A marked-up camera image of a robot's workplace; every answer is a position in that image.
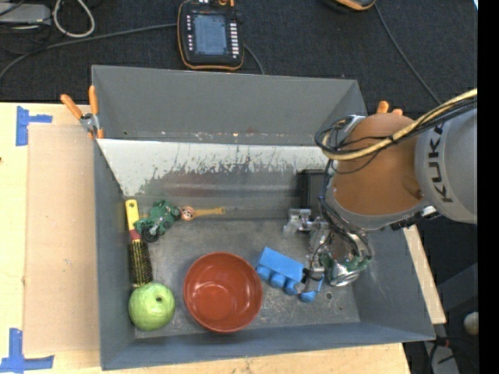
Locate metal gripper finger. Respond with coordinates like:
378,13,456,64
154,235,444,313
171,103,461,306
281,207,313,238
298,265,326,294

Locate blue toy building block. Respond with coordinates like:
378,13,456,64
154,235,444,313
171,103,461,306
254,246,325,304

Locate red bowl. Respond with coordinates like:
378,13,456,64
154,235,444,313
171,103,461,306
182,251,265,334

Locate yellow stick with round head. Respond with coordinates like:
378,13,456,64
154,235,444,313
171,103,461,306
179,205,227,223

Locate grey metal bin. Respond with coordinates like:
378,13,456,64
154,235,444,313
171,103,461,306
90,64,437,372

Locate green toy motorcycle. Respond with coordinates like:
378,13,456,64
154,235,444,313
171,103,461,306
133,199,182,244

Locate green apple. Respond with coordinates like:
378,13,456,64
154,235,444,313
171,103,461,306
127,281,177,332

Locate yellow and black hairbrush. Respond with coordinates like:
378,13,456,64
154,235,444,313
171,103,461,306
124,198,154,288

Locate pale brown cardboard board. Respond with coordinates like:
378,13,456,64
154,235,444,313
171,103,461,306
22,124,103,360

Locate black cylinder on white bracket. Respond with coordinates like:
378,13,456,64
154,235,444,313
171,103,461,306
391,206,438,231

